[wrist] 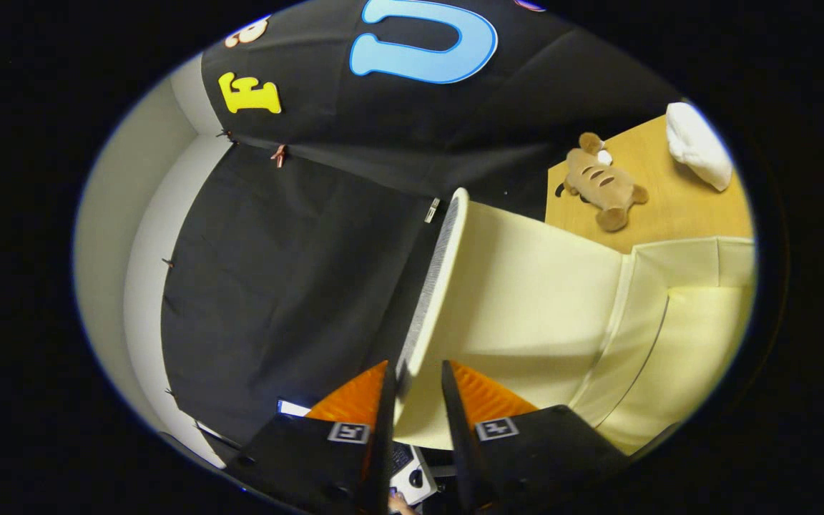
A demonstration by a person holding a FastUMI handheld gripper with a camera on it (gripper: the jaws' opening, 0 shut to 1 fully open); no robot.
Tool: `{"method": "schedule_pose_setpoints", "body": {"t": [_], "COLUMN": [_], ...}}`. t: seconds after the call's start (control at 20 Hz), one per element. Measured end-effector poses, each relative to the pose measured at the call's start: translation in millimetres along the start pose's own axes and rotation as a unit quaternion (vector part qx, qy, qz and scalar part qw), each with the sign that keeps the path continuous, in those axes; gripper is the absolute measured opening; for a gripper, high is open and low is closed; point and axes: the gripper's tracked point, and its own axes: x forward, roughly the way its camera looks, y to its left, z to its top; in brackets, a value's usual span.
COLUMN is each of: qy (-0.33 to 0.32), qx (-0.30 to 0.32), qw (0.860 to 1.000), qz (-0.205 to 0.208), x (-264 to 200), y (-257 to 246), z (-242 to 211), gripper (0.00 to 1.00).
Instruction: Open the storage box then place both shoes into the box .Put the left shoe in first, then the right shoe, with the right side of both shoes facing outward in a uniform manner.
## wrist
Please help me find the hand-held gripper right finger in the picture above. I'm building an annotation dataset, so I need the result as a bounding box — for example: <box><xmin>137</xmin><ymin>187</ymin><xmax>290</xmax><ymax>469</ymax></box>
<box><xmin>441</xmin><ymin>360</ymin><xmax>631</xmax><ymax>514</ymax></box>

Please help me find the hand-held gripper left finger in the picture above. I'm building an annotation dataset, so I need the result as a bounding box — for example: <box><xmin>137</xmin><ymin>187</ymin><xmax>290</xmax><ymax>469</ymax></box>
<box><xmin>230</xmin><ymin>360</ymin><xmax>398</xmax><ymax>515</ymax></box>

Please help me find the cream fabric storage box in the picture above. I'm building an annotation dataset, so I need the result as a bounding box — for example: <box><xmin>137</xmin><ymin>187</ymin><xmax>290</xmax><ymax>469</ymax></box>
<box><xmin>392</xmin><ymin>187</ymin><xmax>756</xmax><ymax>456</ymax></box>

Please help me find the brown striped plush toy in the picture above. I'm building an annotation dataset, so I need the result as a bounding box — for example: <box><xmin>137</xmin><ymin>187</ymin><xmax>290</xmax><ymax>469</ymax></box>
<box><xmin>555</xmin><ymin>132</ymin><xmax>650</xmax><ymax>233</ymax></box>

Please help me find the white plush toy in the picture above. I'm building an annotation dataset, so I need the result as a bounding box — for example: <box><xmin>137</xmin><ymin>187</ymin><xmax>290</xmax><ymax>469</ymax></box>
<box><xmin>664</xmin><ymin>102</ymin><xmax>735</xmax><ymax>192</ymax></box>

